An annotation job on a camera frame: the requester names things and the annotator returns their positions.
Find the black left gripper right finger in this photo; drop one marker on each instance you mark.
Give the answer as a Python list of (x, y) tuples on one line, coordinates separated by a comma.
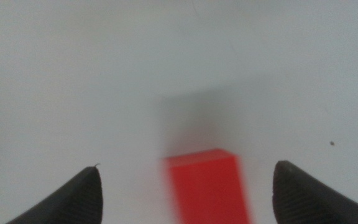
[(303, 199)]

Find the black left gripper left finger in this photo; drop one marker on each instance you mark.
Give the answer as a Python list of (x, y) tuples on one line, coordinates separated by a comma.
[(76, 202)]

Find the red cube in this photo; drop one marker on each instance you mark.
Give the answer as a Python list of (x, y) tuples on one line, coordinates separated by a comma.
[(208, 189)]

